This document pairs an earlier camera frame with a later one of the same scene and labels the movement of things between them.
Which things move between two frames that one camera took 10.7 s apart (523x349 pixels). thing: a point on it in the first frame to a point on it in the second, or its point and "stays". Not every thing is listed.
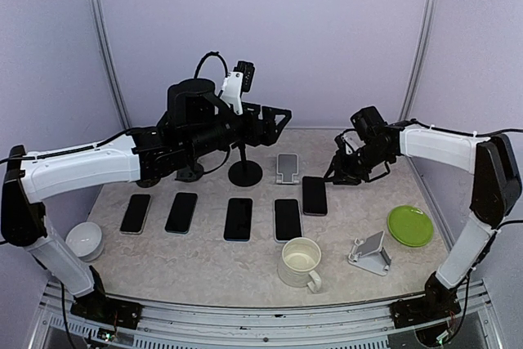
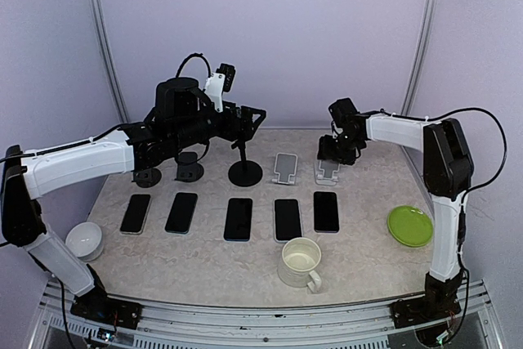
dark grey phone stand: [191, 173] stays
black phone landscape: [182, 213] stays
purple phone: [314, 196] to [326, 212]
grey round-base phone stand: [149, 181] stays
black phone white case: [287, 219] stays
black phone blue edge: [238, 220] stays
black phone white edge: [136, 214] stays
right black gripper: [344, 171] to [324, 149]
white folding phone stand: [371, 255] to [324, 170]
